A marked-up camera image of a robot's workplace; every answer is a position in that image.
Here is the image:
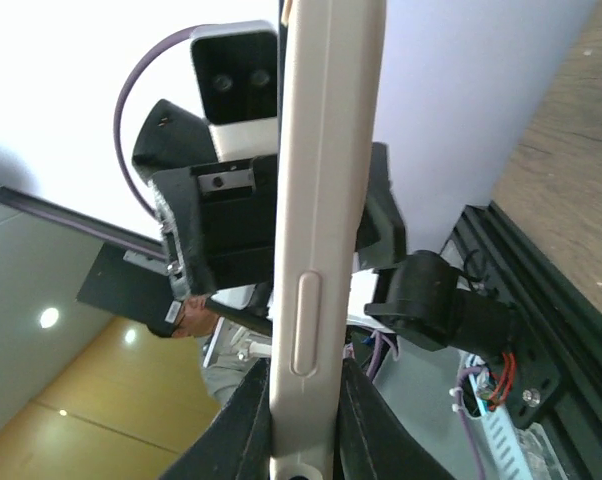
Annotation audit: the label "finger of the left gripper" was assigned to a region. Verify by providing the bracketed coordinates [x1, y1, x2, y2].
[355, 142, 407, 265]

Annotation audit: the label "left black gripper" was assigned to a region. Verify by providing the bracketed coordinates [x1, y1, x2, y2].
[150, 155, 278, 295]

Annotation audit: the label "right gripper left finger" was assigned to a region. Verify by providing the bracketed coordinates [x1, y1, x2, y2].
[160, 359, 271, 480]

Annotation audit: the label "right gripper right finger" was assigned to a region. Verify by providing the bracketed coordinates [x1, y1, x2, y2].
[334, 358, 453, 480]

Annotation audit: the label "beige phone case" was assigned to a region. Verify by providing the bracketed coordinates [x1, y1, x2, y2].
[269, 1, 386, 479]

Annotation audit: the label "person in background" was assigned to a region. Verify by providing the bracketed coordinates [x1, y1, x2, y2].
[146, 296, 259, 407]

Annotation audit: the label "light blue slotted cable duct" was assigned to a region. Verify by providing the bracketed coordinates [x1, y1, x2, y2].
[469, 375, 532, 480]

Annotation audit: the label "red wires at base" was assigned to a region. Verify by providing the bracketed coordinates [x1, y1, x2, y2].
[488, 352, 520, 406]

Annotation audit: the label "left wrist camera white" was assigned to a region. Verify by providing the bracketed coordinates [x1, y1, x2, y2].
[190, 20, 278, 162]

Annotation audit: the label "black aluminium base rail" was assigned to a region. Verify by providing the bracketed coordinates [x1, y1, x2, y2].
[450, 204, 602, 479]

